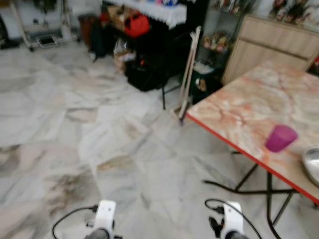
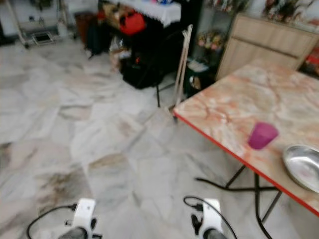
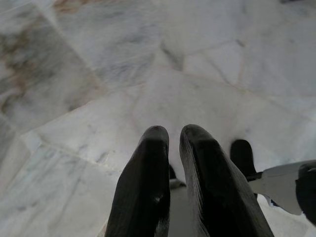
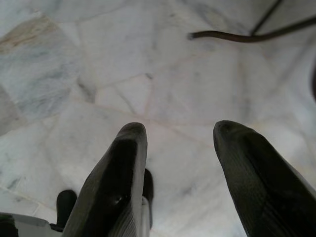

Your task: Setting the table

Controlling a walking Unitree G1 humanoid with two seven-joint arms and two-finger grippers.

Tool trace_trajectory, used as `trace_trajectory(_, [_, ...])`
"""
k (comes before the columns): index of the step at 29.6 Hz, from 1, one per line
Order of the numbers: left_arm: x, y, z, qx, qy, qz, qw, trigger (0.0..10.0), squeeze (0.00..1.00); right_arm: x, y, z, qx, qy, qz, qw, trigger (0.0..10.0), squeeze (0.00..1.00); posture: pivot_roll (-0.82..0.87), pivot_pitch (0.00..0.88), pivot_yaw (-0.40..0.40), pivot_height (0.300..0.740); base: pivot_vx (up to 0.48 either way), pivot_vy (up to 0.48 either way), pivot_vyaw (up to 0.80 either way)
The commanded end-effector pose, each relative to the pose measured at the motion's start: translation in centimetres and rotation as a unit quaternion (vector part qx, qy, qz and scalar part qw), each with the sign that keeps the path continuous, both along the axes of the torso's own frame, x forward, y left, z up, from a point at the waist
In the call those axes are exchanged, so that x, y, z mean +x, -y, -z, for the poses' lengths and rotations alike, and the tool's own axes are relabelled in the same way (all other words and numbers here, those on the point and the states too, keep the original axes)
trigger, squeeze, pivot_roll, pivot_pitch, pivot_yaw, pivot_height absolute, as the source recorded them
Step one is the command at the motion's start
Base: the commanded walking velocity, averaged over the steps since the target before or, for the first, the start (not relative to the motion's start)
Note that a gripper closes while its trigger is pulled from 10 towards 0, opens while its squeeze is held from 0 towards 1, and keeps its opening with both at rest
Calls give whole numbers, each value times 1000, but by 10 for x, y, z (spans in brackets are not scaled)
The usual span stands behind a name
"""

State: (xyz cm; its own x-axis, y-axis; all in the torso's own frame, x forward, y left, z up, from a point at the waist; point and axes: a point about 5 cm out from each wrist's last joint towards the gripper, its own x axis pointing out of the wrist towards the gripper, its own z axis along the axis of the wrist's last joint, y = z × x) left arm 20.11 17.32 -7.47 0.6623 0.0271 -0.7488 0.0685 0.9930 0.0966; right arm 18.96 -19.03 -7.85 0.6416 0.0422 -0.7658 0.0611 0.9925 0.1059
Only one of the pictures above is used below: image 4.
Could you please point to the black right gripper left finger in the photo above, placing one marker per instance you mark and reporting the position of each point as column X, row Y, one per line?
column 113, row 177

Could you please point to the black folding table leg frame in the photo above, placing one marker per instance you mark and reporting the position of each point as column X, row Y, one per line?
column 247, row 38

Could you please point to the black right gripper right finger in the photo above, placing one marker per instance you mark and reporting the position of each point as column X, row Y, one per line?
column 256, row 187

